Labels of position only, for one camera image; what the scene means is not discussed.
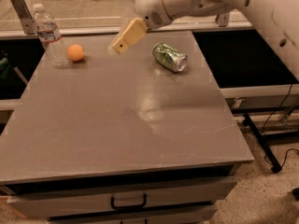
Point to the grey drawer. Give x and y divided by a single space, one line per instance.
191 214
88 201

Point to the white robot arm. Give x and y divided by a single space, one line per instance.
276 21

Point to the metal rail bracket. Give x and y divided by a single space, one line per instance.
27 22
222 20

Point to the white rounded gripper body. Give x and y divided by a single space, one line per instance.
149 4

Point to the crushed green soda can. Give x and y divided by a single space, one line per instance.
169 57

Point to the left metal rail bracket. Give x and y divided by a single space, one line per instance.
27 22

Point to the clear plastic water bottle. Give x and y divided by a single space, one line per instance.
50 37

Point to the grey upper drawer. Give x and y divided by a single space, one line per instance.
88 201

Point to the orange fruit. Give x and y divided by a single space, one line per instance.
75 53

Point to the black metal stand leg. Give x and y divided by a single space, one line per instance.
275 166

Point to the grey lower drawer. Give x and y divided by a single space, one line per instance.
191 214

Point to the grey horizontal window rail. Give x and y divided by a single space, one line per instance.
194 26

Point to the black drawer handle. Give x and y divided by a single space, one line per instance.
128 201

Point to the right metal rail bracket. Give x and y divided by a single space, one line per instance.
222 20

